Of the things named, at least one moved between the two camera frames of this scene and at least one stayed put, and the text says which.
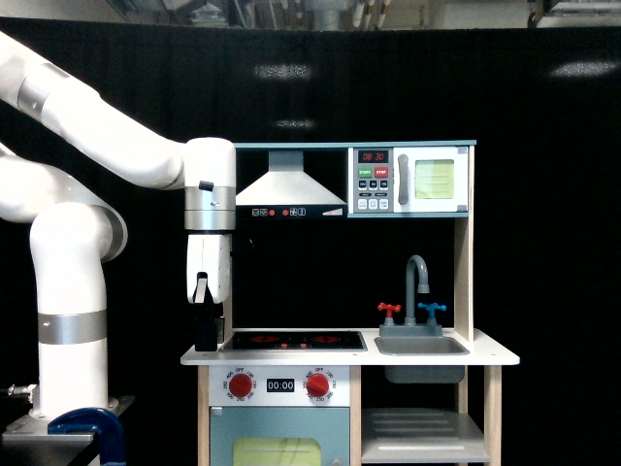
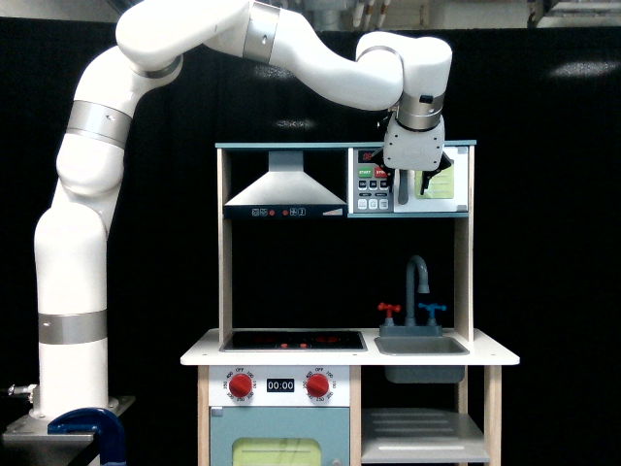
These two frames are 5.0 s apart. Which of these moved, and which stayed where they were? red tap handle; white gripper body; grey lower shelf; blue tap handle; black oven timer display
Moved: white gripper body
Stayed: red tap handle; black oven timer display; blue tap handle; grey lower shelf
